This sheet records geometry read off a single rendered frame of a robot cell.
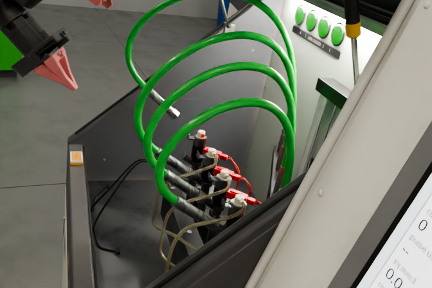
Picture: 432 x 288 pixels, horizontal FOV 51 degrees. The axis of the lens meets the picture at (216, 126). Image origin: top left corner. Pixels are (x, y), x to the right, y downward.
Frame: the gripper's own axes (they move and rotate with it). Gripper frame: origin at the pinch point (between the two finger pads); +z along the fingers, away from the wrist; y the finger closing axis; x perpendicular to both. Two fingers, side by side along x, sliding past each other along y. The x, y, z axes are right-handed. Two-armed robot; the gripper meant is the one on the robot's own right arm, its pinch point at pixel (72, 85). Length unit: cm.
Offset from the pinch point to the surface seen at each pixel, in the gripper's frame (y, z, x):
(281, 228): 21.7, 29.6, -27.8
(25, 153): -137, 38, 180
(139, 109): 8.9, 9.4, -5.6
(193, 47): 22.9, 6.5, -3.3
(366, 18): 51, 22, 4
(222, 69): 25.7, 10.4, -10.3
